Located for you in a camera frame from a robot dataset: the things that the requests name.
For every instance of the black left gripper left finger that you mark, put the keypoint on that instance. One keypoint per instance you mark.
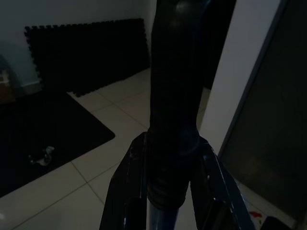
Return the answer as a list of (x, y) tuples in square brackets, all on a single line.
[(127, 182)]

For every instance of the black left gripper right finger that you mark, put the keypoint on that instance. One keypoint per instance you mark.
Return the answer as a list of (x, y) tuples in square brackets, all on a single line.
[(216, 187)]

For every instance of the broom with black ribbed grip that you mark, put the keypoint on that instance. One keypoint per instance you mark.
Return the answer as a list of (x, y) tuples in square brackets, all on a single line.
[(172, 95)]

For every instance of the black floor mat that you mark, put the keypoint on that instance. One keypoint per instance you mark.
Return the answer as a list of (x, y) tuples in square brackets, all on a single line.
[(40, 139)]

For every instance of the dark glass door panel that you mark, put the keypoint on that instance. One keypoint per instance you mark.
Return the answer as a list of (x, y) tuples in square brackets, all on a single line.
[(271, 119)]

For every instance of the crumpled clear plastic wrapper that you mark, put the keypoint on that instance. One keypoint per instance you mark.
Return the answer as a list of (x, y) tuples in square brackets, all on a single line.
[(42, 157)]

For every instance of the black interlocking foam mat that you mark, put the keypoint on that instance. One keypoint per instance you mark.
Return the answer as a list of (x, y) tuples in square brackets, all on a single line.
[(91, 57)]

